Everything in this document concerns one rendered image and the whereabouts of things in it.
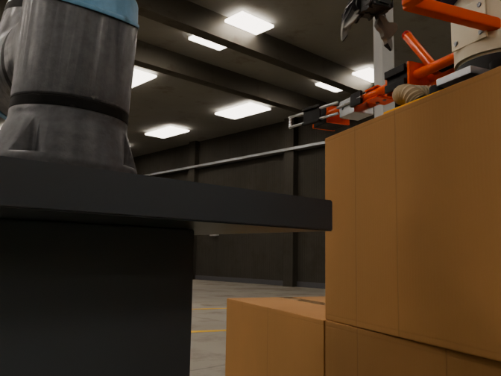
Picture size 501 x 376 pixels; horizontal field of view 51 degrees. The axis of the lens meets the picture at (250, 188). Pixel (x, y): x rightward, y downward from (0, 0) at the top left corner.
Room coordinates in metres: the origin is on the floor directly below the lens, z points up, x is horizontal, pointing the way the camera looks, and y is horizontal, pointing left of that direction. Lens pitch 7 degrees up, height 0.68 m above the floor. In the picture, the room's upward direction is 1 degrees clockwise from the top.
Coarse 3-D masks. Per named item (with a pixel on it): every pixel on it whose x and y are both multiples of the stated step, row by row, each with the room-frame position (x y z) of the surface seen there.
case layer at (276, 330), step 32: (256, 320) 1.48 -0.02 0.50; (288, 320) 1.31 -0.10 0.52; (320, 320) 1.17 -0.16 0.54; (256, 352) 1.48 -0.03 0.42; (288, 352) 1.31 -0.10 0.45; (320, 352) 1.17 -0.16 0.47; (352, 352) 1.05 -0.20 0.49; (384, 352) 0.96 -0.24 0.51; (416, 352) 0.88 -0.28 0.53; (448, 352) 0.82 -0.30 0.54
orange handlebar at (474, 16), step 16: (416, 0) 0.76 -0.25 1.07; (432, 0) 0.80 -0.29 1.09; (432, 16) 0.81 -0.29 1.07; (448, 16) 0.81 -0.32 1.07; (464, 16) 0.82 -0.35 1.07; (480, 16) 0.84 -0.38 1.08; (432, 64) 1.05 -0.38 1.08; (448, 64) 1.02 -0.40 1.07; (432, 80) 1.12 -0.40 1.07; (368, 96) 1.26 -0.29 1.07; (384, 96) 1.23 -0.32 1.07
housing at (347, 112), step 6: (342, 102) 1.36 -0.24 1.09; (366, 102) 1.33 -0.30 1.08; (342, 108) 1.36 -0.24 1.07; (348, 108) 1.33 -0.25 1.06; (354, 108) 1.31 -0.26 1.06; (360, 108) 1.32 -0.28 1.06; (366, 108) 1.33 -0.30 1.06; (372, 108) 1.33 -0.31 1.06; (342, 114) 1.36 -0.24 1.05; (348, 114) 1.34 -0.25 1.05; (354, 114) 1.34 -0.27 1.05; (360, 114) 1.33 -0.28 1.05; (366, 114) 1.33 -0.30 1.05; (372, 114) 1.33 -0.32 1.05
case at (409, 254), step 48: (432, 96) 0.82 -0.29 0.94; (480, 96) 0.73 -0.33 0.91; (336, 144) 1.11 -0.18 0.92; (384, 144) 0.95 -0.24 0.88; (432, 144) 0.83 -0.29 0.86; (480, 144) 0.73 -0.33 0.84; (336, 192) 1.11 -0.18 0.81; (384, 192) 0.95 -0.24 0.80; (432, 192) 0.83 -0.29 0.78; (480, 192) 0.74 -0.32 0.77; (336, 240) 1.11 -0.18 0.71; (384, 240) 0.95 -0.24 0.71; (432, 240) 0.83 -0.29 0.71; (480, 240) 0.74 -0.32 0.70; (336, 288) 1.11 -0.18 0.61; (384, 288) 0.95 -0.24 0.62; (432, 288) 0.83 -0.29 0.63; (480, 288) 0.74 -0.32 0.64; (432, 336) 0.84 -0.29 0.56; (480, 336) 0.74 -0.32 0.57
